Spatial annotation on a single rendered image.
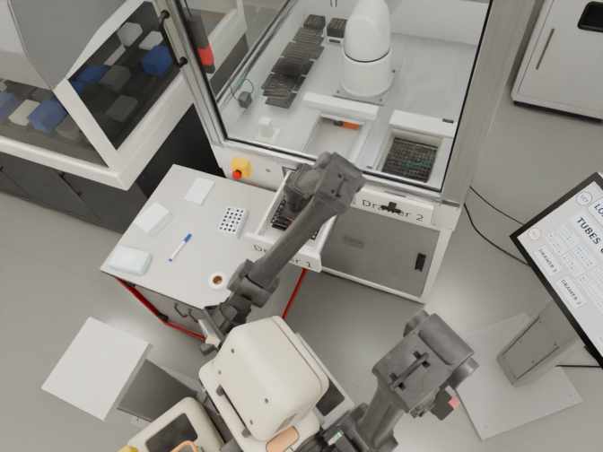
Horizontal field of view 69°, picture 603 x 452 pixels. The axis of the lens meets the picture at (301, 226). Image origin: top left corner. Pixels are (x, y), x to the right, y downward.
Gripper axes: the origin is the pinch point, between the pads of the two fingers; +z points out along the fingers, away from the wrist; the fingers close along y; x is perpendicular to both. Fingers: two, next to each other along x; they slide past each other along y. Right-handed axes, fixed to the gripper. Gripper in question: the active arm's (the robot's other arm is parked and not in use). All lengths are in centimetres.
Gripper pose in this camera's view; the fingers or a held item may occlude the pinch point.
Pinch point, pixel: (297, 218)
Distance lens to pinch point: 154.4
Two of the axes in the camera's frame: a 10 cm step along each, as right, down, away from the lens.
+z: 0.8, 4.8, 8.7
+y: -3.9, 8.2, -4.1
